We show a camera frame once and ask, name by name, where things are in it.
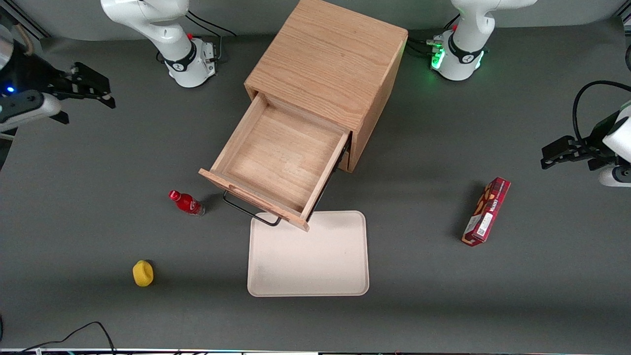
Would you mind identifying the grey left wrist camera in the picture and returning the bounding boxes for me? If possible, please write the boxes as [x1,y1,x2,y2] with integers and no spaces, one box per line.
[598,165,631,188]

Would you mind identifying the black right base cables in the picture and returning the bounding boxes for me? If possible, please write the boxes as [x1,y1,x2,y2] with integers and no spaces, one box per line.
[156,9,237,64]

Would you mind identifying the small red bottle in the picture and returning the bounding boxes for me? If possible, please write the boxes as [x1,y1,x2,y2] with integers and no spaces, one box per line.
[169,190,206,216]

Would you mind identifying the black left base cables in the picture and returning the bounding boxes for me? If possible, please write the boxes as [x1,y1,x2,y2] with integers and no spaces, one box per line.
[406,14,462,59]

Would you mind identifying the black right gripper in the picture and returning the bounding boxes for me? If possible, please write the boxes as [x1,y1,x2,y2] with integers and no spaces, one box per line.
[0,42,117,109]

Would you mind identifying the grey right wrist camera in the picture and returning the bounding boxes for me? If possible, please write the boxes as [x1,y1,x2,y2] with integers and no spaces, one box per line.
[0,90,63,133]

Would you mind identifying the wooden drawer cabinet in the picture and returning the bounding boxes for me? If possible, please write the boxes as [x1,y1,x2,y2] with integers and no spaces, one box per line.
[245,0,409,173]

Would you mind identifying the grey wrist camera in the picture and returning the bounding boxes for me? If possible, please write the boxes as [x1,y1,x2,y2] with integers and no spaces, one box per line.
[598,165,631,188]
[0,90,63,133]

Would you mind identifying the thin black floor cable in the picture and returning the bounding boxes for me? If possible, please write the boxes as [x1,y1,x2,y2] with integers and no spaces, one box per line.
[15,321,117,355]

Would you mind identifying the black base cables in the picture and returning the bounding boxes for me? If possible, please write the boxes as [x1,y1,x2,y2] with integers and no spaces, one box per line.
[406,14,462,59]
[156,9,237,64]

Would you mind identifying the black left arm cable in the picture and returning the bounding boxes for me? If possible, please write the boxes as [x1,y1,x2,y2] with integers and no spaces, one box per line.
[572,80,631,143]

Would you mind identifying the red snack box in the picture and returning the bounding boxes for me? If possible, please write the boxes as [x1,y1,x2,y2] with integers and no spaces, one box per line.
[461,177,511,247]

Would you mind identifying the yellow rubber toy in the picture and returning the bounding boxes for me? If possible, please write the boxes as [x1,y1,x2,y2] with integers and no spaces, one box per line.
[132,260,154,287]

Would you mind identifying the beige rectangular tray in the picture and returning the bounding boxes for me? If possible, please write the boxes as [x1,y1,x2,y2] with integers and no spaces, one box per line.
[247,211,370,297]

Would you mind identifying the wooden drawer with worn handle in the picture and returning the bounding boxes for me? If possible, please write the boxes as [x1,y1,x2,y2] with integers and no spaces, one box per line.
[198,93,352,233]

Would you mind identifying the aluminium frame profile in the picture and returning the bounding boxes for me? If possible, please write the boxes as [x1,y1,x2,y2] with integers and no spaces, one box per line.
[0,0,51,40]

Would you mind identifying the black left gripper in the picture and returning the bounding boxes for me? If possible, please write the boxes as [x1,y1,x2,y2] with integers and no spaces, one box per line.
[541,111,623,171]

